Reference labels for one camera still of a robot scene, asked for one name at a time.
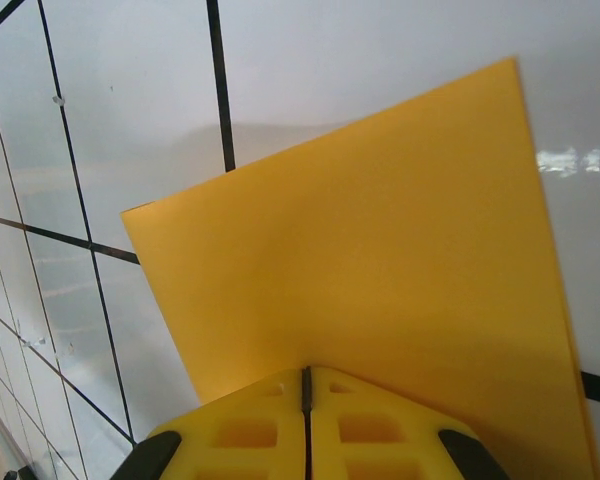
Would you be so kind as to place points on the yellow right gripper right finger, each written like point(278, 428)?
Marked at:
point(380, 440)

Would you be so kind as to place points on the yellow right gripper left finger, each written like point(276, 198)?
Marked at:
point(240, 440)

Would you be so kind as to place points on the yellow paper sheet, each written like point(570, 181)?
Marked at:
point(380, 250)

